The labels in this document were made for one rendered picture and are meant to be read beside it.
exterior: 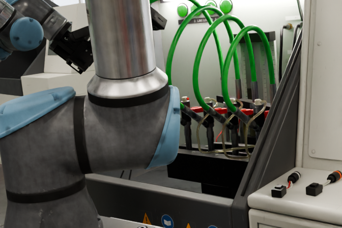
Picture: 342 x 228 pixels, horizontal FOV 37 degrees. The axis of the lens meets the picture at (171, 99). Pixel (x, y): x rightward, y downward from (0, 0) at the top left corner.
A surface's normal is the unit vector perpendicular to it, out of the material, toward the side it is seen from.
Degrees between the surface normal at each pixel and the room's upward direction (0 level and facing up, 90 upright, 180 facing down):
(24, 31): 90
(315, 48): 76
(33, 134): 89
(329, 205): 0
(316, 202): 0
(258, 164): 43
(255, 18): 90
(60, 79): 90
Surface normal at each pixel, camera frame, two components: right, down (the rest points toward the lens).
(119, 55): -0.03, 0.38
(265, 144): -0.50, -0.60
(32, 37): 0.57, 0.08
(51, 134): 0.06, -0.10
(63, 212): 0.48, -0.22
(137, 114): 0.26, 0.35
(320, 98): -0.64, -0.06
